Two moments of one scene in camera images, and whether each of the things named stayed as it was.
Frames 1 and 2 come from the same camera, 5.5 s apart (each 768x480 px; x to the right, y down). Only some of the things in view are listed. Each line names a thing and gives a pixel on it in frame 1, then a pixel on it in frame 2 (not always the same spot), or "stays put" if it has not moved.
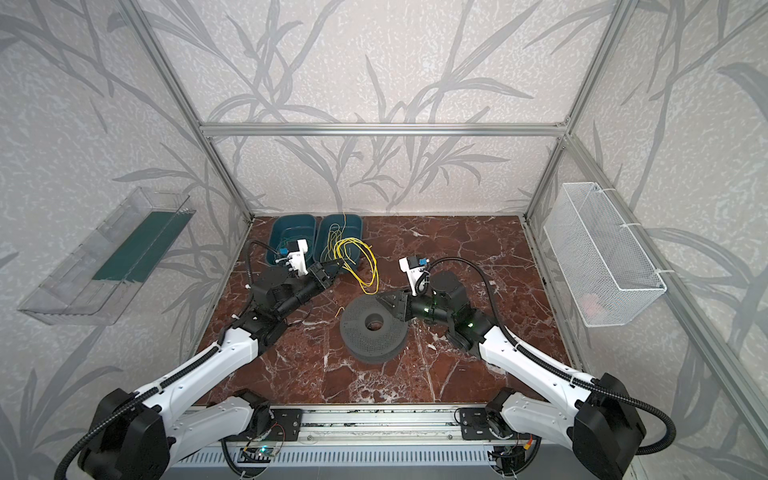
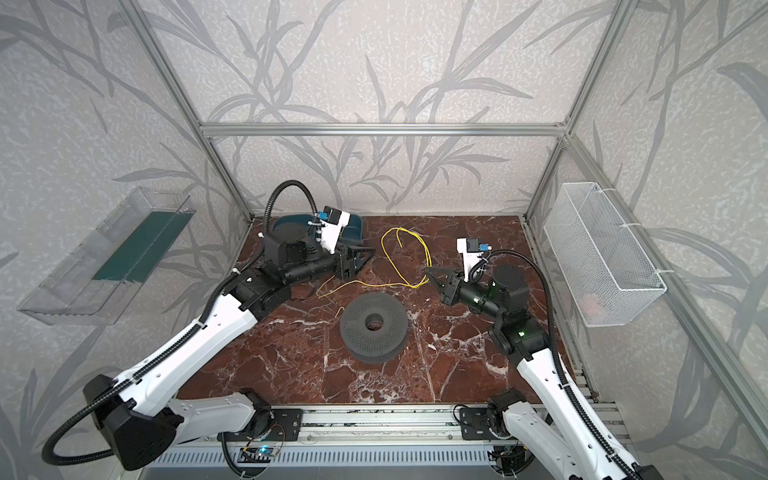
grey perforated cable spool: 373,346 stays put
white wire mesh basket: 610,277 stays put
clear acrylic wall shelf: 96,283 stays put
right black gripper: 402,302 -> 453,289
